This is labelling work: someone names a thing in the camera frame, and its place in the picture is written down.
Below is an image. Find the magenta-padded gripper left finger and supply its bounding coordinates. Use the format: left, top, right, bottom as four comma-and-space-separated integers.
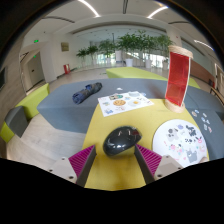
47, 144, 98, 188

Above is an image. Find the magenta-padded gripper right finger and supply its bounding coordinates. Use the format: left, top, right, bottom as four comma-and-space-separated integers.
133, 143, 184, 185

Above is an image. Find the black computer mouse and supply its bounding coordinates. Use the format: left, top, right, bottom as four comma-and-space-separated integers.
102, 125, 143, 158

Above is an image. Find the grey upholstered bench block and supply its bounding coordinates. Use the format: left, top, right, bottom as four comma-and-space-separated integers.
36, 78, 169, 134
186, 107, 224, 161
183, 85, 224, 116

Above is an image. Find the white sticker sheet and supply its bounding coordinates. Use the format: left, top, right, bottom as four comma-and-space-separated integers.
97, 90, 155, 118

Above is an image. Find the folded dark blue umbrella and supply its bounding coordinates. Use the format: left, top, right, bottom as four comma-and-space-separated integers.
72, 81, 103, 105

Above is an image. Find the loose stickers group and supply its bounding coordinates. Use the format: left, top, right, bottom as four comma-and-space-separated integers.
191, 109, 213, 134

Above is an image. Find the small dark grey ottoman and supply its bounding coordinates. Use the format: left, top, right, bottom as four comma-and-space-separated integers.
3, 105, 29, 138

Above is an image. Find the lime green ottoman block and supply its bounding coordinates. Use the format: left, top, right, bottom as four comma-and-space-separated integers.
189, 77, 202, 90
105, 66, 169, 82
0, 83, 51, 144

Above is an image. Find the wooden black-framed chair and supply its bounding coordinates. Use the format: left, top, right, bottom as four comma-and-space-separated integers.
209, 87, 224, 105

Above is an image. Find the potted green plants group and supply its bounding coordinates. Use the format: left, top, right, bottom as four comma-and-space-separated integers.
75, 29, 174, 69

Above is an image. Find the ceiling strip lights group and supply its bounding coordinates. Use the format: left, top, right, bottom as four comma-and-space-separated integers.
78, 0, 214, 51

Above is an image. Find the dark wall monitor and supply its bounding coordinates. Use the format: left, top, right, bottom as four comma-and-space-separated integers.
0, 67, 7, 91

